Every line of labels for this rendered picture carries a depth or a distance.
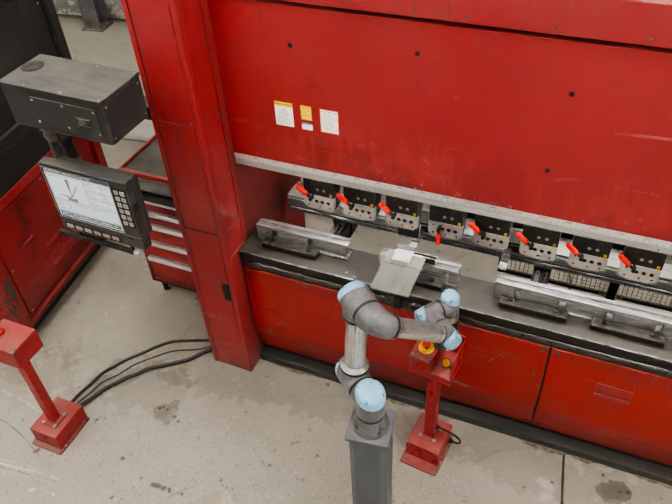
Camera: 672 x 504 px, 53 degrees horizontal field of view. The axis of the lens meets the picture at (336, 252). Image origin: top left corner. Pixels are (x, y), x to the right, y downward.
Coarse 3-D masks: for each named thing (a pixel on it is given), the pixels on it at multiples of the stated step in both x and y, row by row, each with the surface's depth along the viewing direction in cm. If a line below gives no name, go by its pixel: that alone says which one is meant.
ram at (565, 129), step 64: (256, 0) 262; (256, 64) 280; (320, 64) 268; (384, 64) 257; (448, 64) 247; (512, 64) 237; (576, 64) 229; (640, 64) 221; (256, 128) 302; (320, 128) 288; (384, 128) 276; (448, 128) 264; (512, 128) 253; (576, 128) 243; (640, 128) 234; (384, 192) 297; (448, 192) 284; (512, 192) 272; (576, 192) 260; (640, 192) 250
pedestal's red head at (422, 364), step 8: (464, 336) 301; (416, 344) 307; (416, 352) 304; (432, 352) 303; (440, 352) 308; (448, 352) 307; (416, 360) 303; (424, 360) 301; (432, 360) 301; (440, 360) 307; (456, 360) 300; (416, 368) 307; (424, 368) 304; (432, 368) 305; (440, 368) 306; (448, 368) 305; (456, 368) 306; (424, 376) 308; (432, 376) 305; (440, 376) 303; (448, 376) 302; (448, 384) 303
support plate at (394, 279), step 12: (384, 264) 315; (408, 264) 314; (420, 264) 314; (384, 276) 309; (396, 276) 309; (408, 276) 308; (372, 288) 305; (384, 288) 303; (396, 288) 303; (408, 288) 303
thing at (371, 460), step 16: (352, 416) 281; (352, 432) 275; (352, 448) 280; (368, 448) 275; (384, 448) 270; (352, 464) 290; (368, 464) 283; (384, 464) 283; (352, 480) 300; (368, 480) 292; (384, 480) 292; (352, 496) 311; (368, 496) 302; (384, 496) 301
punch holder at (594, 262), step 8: (576, 240) 274; (584, 240) 273; (592, 240) 271; (600, 240) 270; (576, 248) 277; (584, 248) 275; (592, 248) 274; (600, 248) 272; (608, 248) 271; (576, 256) 279; (584, 256) 277; (592, 256) 276; (600, 256) 275; (608, 256) 273; (576, 264) 282; (584, 264) 280; (592, 264) 278; (600, 264) 278
